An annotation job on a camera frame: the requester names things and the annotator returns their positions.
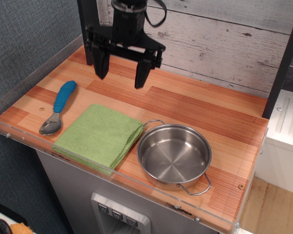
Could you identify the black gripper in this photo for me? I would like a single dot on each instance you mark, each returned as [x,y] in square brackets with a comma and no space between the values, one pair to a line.
[126,38]

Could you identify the silver metal pot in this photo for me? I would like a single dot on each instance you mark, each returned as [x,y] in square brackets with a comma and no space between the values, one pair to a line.
[174,157]

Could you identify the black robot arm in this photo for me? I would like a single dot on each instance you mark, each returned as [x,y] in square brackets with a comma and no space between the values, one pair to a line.
[129,3]

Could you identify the green folded cloth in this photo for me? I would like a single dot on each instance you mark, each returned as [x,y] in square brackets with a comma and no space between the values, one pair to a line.
[99,138]

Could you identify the silver dispenser button panel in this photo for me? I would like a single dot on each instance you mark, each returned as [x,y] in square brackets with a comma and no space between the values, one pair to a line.
[115,218]

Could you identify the white toy sink unit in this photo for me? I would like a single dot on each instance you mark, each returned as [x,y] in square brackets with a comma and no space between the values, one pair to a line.
[275,161]

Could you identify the orange object at corner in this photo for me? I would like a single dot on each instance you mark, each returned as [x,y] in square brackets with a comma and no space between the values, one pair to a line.
[20,228]

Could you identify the blue handled metal spoon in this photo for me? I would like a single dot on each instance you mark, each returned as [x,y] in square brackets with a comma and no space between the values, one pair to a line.
[54,123]

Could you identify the clear acrylic guard rail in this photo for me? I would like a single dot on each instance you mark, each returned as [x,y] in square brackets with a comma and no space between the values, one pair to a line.
[38,110]

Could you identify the dark grey right post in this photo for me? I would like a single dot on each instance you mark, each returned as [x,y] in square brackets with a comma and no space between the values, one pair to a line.
[279,79]

